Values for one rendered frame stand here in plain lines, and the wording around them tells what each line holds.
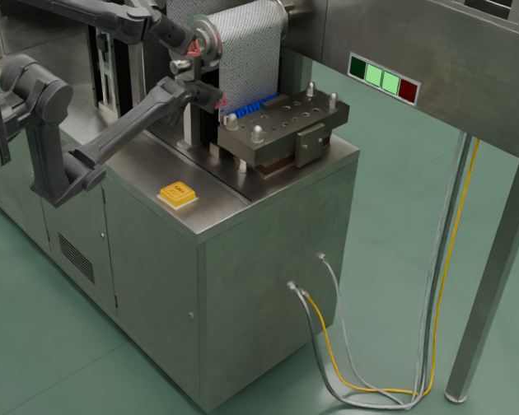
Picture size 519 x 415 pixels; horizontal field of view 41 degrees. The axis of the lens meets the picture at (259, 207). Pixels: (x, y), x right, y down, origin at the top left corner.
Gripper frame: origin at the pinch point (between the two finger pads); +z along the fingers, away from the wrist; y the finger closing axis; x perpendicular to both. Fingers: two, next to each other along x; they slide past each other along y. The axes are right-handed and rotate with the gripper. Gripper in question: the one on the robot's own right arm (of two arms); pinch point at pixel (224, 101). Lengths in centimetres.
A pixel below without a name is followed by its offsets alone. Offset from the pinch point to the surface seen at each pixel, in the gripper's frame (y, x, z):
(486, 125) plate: 66, 25, 21
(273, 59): 0.3, 16.2, 12.6
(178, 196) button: 12.2, -26.3, -16.1
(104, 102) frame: -43.9, -19.6, -5.6
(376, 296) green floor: 22, -60, 112
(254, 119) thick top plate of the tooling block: 7.8, -1.4, 6.5
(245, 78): 0.3, 8.3, 4.2
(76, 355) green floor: -33, -115, 14
